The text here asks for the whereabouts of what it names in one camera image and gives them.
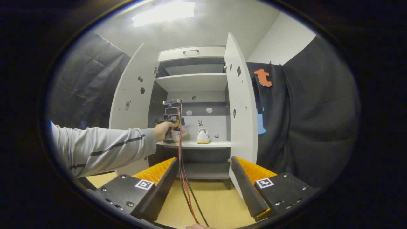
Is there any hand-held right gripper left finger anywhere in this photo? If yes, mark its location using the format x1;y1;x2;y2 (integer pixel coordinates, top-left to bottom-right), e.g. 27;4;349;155
95;157;179;222

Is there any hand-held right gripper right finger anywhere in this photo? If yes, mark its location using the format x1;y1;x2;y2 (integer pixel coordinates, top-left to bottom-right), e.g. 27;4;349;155
231;156;320;222

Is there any white shoe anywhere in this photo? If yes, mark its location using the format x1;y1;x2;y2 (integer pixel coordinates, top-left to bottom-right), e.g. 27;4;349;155
196;128;211;144
172;127;189;143

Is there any white shoe cabinet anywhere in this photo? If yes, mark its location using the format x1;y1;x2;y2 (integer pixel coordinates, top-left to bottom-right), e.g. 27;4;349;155
109;32;259;199

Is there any white cabinet door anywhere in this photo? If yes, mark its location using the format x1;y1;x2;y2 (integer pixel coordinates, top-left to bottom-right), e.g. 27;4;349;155
224;32;259;199
109;44;159;176

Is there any black backdrop cloth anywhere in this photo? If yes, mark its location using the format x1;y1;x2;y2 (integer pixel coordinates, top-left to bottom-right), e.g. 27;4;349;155
48;32;361;190

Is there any black cable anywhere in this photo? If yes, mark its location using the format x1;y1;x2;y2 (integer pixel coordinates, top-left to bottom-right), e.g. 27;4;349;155
179;100;210;228

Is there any red cable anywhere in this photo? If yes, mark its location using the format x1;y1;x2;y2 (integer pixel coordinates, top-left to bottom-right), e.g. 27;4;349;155
177;107;199;224

